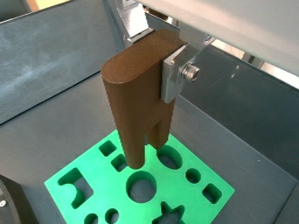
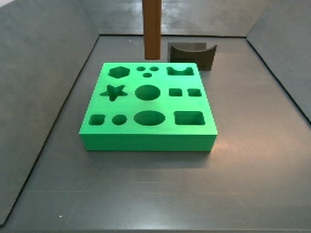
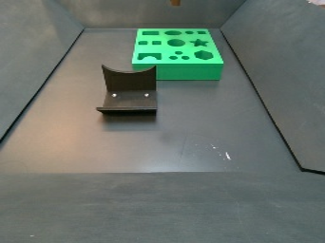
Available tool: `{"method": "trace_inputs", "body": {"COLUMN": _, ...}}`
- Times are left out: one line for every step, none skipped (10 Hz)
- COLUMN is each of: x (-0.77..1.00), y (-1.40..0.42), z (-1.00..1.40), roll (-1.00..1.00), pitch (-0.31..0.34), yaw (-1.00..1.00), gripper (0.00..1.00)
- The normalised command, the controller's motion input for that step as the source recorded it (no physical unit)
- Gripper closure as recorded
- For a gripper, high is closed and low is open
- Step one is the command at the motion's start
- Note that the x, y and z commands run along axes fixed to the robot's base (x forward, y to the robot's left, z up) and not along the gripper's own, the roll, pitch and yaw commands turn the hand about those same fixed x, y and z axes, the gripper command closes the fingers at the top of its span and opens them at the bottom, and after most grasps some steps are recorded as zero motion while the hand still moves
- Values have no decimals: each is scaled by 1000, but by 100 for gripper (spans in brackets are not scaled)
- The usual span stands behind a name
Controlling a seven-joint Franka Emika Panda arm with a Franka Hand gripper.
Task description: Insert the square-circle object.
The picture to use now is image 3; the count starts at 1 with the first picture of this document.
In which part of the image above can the brown object at top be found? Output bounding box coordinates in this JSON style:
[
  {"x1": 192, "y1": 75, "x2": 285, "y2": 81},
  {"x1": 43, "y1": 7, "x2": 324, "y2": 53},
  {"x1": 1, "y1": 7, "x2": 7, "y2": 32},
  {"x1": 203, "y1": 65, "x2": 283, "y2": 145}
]
[{"x1": 170, "y1": 0, "x2": 180, "y2": 6}]

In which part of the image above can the black curved holder stand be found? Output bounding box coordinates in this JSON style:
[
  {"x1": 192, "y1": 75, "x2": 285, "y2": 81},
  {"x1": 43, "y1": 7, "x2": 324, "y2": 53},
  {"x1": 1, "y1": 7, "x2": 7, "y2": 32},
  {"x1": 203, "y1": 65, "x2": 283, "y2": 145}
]
[{"x1": 96, "y1": 65, "x2": 158, "y2": 114}]

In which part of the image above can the green shape sorter block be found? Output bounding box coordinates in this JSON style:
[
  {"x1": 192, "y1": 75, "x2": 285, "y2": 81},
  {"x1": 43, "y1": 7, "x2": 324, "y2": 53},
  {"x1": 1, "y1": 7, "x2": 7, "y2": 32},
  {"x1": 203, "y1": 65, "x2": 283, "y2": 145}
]
[{"x1": 132, "y1": 28, "x2": 223, "y2": 81}]

